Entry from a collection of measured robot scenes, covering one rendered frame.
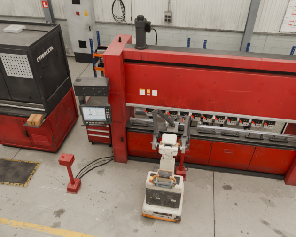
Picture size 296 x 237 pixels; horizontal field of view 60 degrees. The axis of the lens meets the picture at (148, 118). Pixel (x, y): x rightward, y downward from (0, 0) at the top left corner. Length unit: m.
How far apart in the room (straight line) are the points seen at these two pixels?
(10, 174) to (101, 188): 1.80
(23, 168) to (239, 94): 4.19
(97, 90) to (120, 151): 1.57
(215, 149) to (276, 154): 1.04
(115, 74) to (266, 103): 2.39
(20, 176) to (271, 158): 4.61
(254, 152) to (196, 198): 1.30
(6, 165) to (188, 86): 3.83
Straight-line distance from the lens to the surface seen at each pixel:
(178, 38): 8.36
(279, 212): 5.09
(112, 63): 3.95
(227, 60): 3.97
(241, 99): 4.35
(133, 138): 4.86
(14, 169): 5.72
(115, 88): 4.15
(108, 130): 5.26
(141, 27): 3.92
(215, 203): 4.83
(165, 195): 4.06
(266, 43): 8.58
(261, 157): 5.07
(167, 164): 4.10
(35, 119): 4.89
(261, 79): 4.20
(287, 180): 5.45
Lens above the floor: 3.89
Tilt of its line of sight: 38 degrees down
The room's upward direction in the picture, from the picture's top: straight up
